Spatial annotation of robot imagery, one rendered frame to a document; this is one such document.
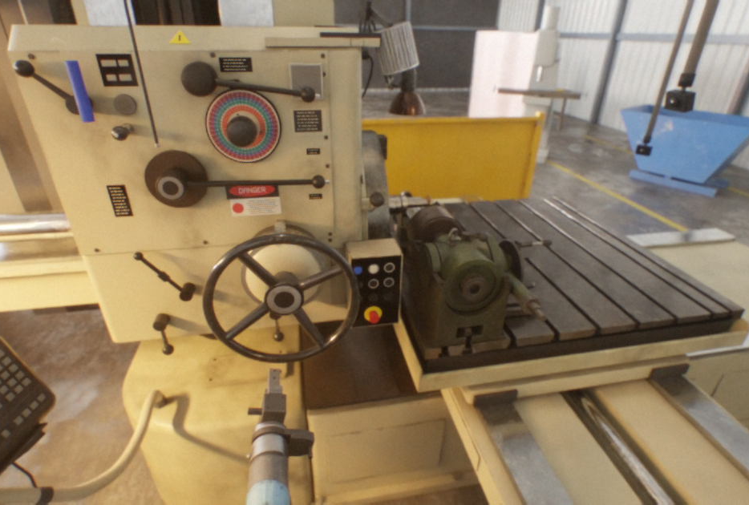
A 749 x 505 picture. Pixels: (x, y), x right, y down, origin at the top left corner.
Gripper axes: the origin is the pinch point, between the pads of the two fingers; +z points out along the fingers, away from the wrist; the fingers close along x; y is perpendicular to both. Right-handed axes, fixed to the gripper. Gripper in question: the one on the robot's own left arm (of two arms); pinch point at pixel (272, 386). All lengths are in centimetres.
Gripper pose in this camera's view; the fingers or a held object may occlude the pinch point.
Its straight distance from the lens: 107.3
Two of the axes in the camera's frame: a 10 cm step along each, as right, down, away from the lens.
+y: -9.5, -1.5, -2.8
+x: -2.6, 8.7, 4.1
